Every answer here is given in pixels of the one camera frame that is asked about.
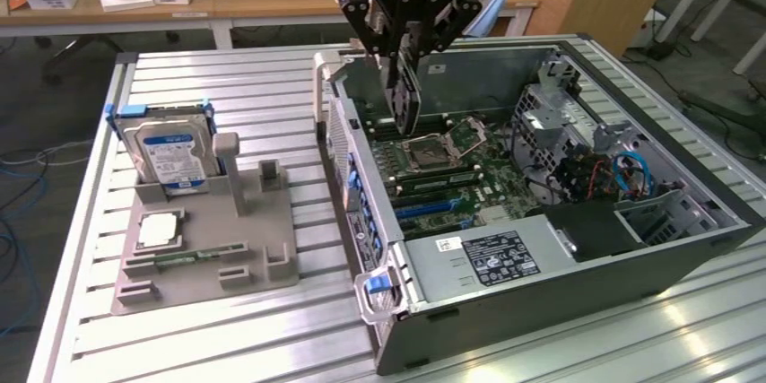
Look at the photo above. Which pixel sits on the metal socket cover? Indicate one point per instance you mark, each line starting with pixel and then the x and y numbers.
pixel 467 132

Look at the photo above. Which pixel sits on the silver CPU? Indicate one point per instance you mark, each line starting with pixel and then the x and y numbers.
pixel 157 230

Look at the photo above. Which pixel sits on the black chair base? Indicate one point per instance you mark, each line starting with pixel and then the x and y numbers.
pixel 77 51

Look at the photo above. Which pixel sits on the grey disk bay bracket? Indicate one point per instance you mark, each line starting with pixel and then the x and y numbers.
pixel 664 217

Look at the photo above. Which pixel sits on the open black PC case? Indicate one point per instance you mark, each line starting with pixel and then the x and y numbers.
pixel 537 311

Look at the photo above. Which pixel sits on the silver drive cage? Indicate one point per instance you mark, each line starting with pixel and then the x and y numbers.
pixel 549 118

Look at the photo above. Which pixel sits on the black graphics card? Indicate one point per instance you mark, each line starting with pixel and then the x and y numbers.
pixel 407 105

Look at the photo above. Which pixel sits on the wooden desk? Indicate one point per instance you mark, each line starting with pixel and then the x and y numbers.
pixel 269 2

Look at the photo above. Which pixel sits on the grey parts rack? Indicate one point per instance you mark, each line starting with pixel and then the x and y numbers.
pixel 209 221

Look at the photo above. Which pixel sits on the blue expansion slot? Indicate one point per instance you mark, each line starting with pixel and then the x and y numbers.
pixel 419 209

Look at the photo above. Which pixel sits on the hard disk with blue caddy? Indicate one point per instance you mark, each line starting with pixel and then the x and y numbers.
pixel 169 154

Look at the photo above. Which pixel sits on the green RAM stick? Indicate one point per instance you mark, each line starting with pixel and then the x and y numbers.
pixel 178 258

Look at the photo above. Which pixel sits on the black floor stand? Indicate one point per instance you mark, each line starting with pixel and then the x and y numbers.
pixel 730 105

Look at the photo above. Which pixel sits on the green motherboard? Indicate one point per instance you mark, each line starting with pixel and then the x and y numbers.
pixel 496 176

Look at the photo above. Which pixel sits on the grey power supply unit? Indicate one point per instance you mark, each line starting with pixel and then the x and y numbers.
pixel 443 275

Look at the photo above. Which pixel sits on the light blue panel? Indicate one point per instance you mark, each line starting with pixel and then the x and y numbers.
pixel 496 2

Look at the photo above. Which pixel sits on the CPU socket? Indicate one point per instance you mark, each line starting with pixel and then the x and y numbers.
pixel 427 154

